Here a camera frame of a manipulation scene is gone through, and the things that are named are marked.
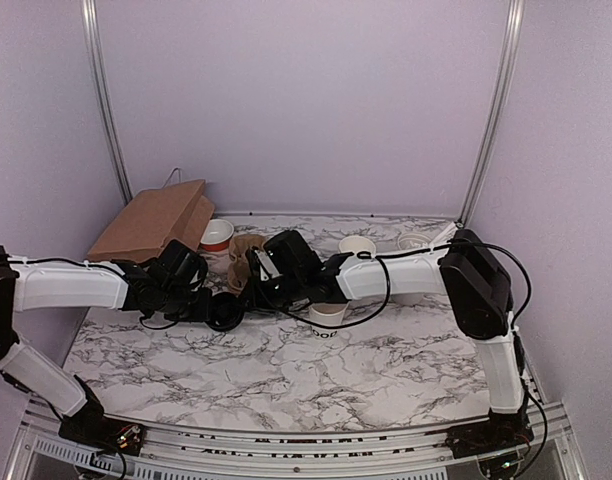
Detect black lid stack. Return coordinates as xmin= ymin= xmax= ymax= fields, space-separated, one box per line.
xmin=206 ymin=292 xmax=245 ymax=332

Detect brown pulp cup carrier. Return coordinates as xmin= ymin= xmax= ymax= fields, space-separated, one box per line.
xmin=227 ymin=234 xmax=266 ymax=295

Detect stacked white paper cups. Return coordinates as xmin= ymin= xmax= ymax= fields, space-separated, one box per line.
xmin=338 ymin=235 xmax=377 ymax=256

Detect aluminium right frame post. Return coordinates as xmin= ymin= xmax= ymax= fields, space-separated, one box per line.
xmin=458 ymin=0 xmax=526 ymax=226

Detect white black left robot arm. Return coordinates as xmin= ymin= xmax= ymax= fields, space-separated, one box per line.
xmin=0 ymin=241 xmax=208 ymax=445

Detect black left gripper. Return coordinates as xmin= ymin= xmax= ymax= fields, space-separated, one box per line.
xmin=159 ymin=284 xmax=213 ymax=323

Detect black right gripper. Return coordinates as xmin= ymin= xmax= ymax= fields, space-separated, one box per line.
xmin=233 ymin=271 xmax=306 ymax=315

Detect white paper coffee cup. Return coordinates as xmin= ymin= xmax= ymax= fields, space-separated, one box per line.
xmin=308 ymin=303 xmax=347 ymax=340

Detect red white paper cup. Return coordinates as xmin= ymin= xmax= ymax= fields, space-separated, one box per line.
xmin=200 ymin=219 xmax=235 ymax=252

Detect aluminium frame post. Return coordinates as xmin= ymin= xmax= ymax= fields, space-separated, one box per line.
xmin=81 ymin=0 xmax=133 ymax=205
xmin=458 ymin=0 xmax=526 ymax=226

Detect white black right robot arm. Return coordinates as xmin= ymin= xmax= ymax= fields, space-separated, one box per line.
xmin=240 ymin=229 xmax=533 ymax=448

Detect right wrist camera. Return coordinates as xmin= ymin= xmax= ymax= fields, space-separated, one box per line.
xmin=249 ymin=247 xmax=281 ymax=282

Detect aluminium left frame post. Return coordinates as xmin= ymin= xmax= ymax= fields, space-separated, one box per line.
xmin=81 ymin=0 xmax=133 ymax=205

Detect white ribbed cup holder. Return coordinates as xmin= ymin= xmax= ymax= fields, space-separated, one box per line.
xmin=393 ymin=232 xmax=432 ymax=307

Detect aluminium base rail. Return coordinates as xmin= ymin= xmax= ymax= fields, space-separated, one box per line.
xmin=4 ymin=399 xmax=588 ymax=479

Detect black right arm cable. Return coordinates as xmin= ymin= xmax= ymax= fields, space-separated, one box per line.
xmin=255 ymin=242 xmax=532 ymax=331

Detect brown paper bag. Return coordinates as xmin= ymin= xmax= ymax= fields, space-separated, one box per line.
xmin=86 ymin=179 xmax=215 ymax=263

